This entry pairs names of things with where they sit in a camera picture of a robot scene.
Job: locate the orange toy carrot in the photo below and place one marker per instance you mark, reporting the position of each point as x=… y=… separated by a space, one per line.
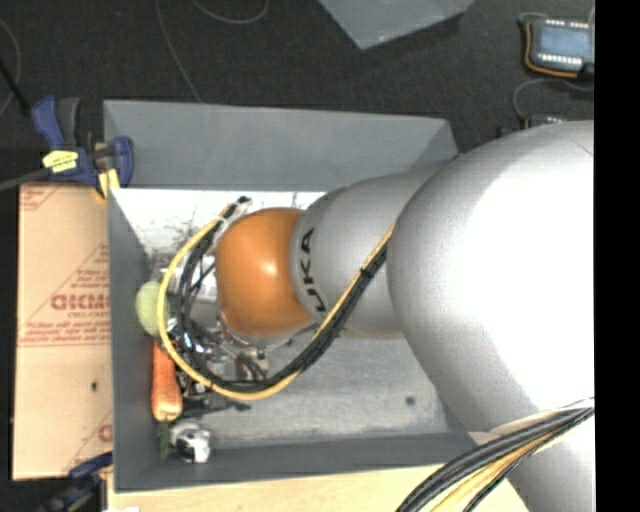
x=165 y=387

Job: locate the white and grey small toy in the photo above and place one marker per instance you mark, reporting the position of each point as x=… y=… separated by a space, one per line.
x=192 y=442

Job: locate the pale green ball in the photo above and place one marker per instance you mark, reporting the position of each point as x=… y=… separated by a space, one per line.
x=148 y=307

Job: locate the brown cardboard board red print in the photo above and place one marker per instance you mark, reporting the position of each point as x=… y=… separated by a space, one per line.
x=60 y=350

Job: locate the grey metal bin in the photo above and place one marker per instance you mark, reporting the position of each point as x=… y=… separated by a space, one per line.
x=280 y=150

